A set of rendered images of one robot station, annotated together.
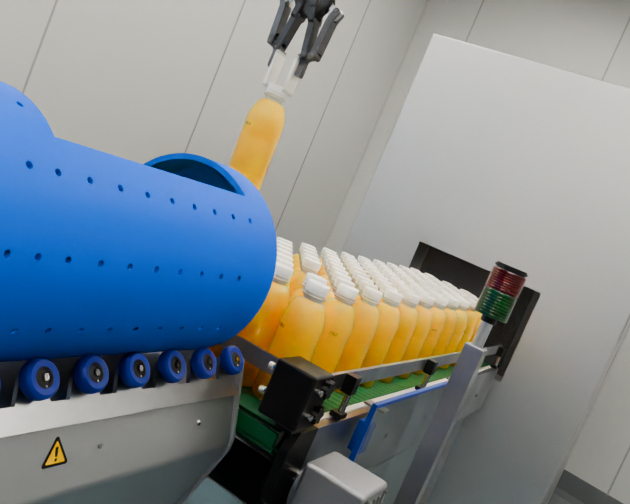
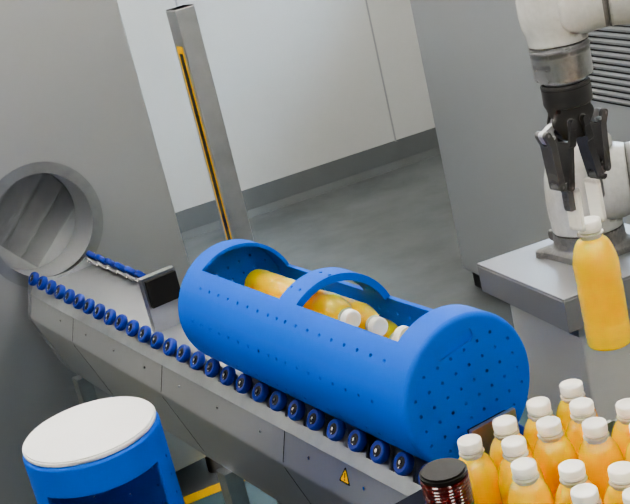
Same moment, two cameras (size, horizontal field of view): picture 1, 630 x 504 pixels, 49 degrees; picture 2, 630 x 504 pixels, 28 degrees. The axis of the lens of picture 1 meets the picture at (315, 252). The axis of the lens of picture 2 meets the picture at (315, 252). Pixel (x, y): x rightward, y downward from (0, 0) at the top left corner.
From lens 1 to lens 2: 2.69 m
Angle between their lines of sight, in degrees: 122
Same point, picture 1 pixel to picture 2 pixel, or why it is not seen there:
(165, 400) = (398, 485)
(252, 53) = not seen: outside the picture
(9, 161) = (270, 317)
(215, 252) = (350, 377)
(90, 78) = not seen: outside the picture
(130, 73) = not seen: outside the picture
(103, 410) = (362, 466)
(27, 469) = (334, 475)
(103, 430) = (366, 480)
